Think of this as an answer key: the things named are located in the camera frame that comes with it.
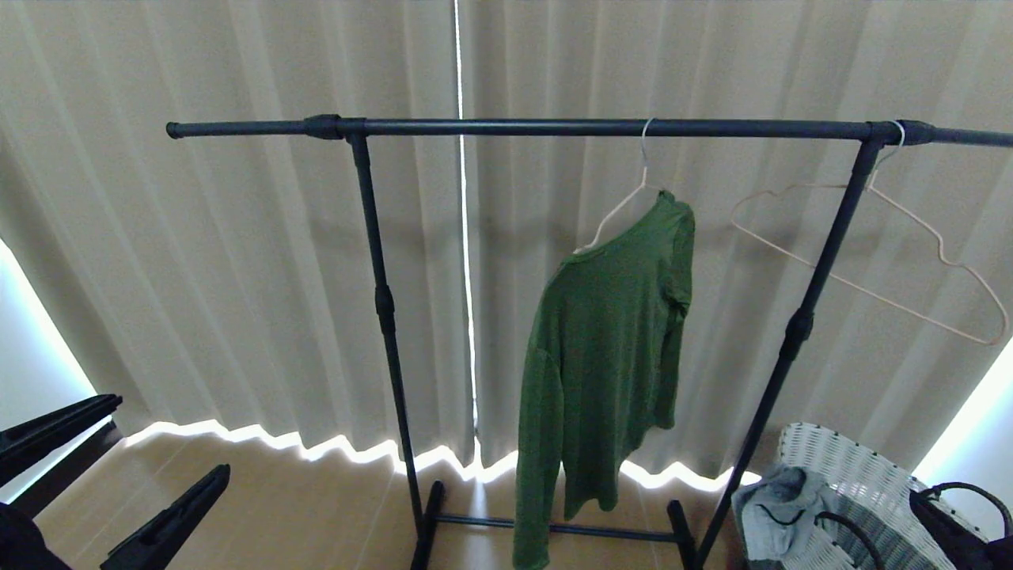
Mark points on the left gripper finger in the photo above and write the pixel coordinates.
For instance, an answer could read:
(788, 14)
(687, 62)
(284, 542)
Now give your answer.
(47, 435)
(170, 522)

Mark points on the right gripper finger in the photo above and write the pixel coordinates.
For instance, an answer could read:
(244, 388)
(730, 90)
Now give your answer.
(961, 546)

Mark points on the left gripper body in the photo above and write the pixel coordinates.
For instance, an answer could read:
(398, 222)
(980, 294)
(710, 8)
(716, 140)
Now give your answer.
(20, 546)

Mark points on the pale grey shorts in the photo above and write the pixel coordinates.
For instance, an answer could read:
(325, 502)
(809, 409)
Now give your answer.
(779, 495)

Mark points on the pink clothes hanger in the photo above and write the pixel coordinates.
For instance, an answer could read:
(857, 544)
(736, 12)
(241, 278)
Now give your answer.
(621, 210)
(870, 290)

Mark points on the green long-sleeved shirt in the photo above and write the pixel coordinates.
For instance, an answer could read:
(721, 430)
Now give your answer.
(601, 340)

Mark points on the white laundry basket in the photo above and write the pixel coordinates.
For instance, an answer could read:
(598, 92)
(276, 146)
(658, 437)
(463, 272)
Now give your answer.
(870, 491)

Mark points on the black clothes rack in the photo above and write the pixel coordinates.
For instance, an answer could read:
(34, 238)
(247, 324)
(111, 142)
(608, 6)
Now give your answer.
(491, 127)

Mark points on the beige curtain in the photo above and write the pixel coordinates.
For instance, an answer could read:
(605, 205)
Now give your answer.
(237, 237)

